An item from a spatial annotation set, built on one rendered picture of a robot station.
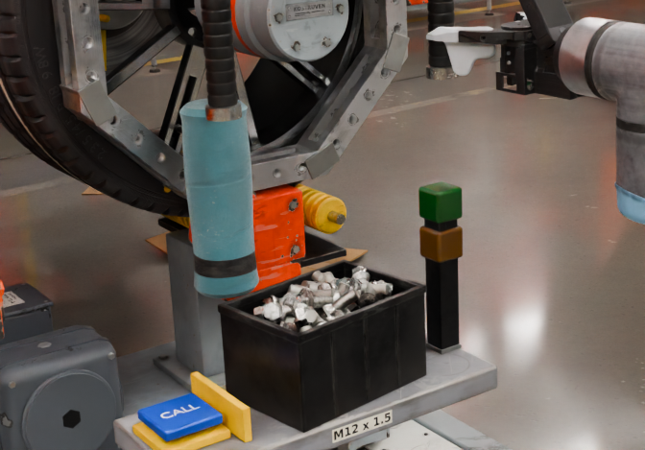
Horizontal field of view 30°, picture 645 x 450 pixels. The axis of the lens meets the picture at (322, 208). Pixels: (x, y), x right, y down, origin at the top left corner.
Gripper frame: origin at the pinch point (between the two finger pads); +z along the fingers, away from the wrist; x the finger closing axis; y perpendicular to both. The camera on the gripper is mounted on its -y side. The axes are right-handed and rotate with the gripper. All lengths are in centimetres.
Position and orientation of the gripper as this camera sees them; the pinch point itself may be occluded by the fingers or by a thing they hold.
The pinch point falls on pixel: (470, 21)
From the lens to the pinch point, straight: 159.4
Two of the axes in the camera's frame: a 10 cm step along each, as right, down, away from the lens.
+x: 8.3, -2.2, 5.1
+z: -5.5, -2.2, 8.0
